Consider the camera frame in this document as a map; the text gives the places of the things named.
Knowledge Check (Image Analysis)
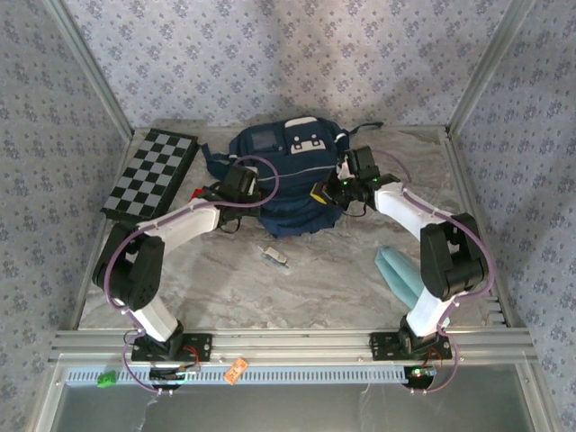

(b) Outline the navy blue backpack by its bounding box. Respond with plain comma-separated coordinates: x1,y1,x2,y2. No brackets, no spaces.
200,115,384,239

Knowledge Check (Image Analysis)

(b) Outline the clear plastic compass case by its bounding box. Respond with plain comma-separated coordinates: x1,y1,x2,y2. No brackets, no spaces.
256,244,293,274

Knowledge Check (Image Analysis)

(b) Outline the light blue fabric pouch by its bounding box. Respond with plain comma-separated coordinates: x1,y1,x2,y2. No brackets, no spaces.
375,246,433,311

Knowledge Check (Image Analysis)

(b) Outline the black and grey chessboard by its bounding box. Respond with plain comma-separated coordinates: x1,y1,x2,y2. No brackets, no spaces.
99,127,200,222

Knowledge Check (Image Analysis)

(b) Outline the orange paper tag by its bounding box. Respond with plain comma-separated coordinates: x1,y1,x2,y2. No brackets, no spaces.
223,357,250,386

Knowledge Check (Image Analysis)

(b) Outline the grey metal panel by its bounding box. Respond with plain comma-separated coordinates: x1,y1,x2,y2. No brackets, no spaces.
35,364,559,432

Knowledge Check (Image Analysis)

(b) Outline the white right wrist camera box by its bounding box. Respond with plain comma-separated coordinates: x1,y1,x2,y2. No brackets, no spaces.
335,151,357,179

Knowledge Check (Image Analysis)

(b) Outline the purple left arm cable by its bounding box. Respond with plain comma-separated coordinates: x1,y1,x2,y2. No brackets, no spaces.
103,155,280,398

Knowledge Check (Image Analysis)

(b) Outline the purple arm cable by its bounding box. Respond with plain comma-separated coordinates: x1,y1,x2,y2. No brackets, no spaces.
103,155,280,398
373,150,499,398

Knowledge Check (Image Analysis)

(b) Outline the aluminium table side rail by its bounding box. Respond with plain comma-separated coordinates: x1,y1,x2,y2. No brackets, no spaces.
443,134,514,329

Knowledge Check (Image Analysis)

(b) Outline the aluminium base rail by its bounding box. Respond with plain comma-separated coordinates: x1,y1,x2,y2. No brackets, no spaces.
49,328,539,365

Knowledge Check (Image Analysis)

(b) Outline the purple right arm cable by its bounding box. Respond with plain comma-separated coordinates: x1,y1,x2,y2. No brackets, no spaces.
373,150,499,398

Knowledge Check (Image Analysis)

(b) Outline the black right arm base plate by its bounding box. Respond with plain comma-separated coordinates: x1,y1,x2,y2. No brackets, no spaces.
369,331,454,361

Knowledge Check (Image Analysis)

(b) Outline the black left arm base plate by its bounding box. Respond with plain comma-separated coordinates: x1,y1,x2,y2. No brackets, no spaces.
130,332,213,362

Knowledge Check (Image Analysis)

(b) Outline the aluminium frame post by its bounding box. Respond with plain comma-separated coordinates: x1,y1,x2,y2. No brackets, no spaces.
42,0,135,141
444,0,537,139

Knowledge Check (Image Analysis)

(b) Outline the grey slotted cable duct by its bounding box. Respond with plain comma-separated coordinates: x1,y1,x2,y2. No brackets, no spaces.
65,364,413,386

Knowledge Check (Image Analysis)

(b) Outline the black controller with red wires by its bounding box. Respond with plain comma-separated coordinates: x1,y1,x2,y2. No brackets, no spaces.
149,364,202,383

